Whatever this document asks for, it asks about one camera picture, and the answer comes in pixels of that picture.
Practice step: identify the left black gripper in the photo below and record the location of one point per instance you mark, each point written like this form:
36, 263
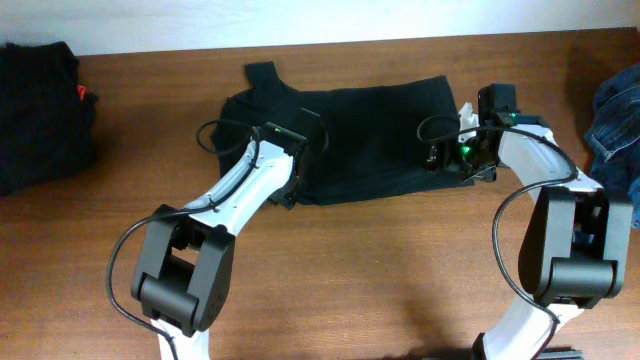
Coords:
290, 197

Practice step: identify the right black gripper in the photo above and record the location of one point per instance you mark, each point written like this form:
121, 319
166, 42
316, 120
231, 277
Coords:
488, 174

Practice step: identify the dark green t-shirt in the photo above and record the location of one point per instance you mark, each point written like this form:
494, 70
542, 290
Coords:
373, 148

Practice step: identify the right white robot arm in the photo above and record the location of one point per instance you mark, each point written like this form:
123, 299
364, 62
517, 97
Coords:
574, 250

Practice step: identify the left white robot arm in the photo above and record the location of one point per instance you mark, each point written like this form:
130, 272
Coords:
183, 273

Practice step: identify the blue denim jeans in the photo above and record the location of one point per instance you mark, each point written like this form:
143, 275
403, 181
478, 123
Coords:
614, 136

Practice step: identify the black folded garment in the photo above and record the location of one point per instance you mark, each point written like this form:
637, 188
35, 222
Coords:
46, 116

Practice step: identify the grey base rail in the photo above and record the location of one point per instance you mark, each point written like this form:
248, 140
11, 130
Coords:
570, 354

